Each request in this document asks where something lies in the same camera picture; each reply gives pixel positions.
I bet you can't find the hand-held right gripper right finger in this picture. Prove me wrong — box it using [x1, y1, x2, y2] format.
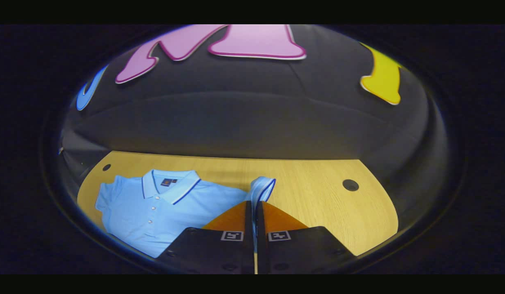
[256, 200, 355, 274]

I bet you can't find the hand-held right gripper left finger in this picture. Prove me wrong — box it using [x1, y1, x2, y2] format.
[156, 200, 255, 274]

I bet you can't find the light blue T-shirt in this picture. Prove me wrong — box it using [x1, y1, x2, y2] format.
[95, 169, 277, 258]

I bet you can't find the black backdrop cloth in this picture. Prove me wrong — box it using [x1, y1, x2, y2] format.
[58, 24, 451, 245]

